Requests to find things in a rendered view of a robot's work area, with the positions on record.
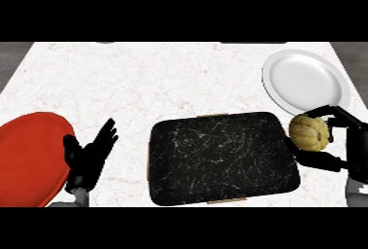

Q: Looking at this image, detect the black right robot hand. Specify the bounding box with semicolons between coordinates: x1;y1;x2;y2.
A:
286;104;368;185

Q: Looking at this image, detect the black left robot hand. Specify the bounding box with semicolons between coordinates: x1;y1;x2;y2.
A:
63;118;120;196

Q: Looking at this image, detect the pale yellow squash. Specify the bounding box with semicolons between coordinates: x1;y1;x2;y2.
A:
289;113;335;153

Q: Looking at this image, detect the white plate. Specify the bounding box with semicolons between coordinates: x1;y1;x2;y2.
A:
261;49;352;117

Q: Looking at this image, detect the black marble tray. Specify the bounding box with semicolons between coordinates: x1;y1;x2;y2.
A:
146;111;302;207

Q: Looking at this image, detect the red oval placemat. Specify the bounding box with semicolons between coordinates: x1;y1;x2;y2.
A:
0;111;78;208

